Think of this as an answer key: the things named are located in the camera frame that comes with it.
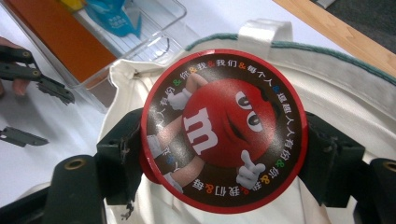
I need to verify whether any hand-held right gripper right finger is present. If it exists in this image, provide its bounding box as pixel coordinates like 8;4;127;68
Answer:
300;111;365;208

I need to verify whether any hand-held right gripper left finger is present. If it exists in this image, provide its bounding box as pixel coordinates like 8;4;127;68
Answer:
96;106;148;206

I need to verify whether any brown box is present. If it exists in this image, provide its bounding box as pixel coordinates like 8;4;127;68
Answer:
4;0;118;83

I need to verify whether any white printed tote bag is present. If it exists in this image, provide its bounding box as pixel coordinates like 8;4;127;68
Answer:
18;18;396;224

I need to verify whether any yellow box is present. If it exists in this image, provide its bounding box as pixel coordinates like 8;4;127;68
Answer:
60;0;87;12

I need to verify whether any blue snack bag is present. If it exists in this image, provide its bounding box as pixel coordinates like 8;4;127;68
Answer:
85;0;143;38

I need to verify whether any red round candy tin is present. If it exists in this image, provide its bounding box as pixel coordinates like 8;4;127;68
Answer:
139;49;309;215

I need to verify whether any clear plastic tray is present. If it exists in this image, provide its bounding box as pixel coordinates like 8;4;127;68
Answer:
0;0;188;115

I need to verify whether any white table mat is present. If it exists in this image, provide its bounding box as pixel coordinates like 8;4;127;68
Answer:
0;0;353;209

